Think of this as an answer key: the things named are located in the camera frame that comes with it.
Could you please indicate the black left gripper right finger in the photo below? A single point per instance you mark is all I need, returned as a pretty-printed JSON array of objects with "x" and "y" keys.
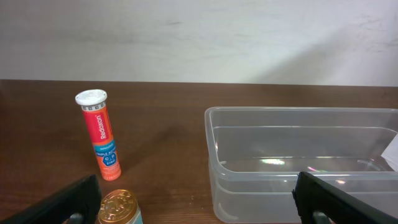
[{"x": 319, "y": 202}]

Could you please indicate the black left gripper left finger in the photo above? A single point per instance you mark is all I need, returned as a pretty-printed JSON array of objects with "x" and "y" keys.
[{"x": 78, "y": 202}]

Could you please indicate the clear plastic container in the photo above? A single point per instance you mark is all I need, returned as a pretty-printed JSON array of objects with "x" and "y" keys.
[{"x": 256, "y": 154}]

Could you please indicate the gold lid small jar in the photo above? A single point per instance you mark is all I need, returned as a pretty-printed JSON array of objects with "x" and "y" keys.
[{"x": 120, "y": 207}]

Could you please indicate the orange Redoxon tablet tube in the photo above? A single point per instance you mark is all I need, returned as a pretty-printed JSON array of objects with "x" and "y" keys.
[{"x": 95, "y": 112}]

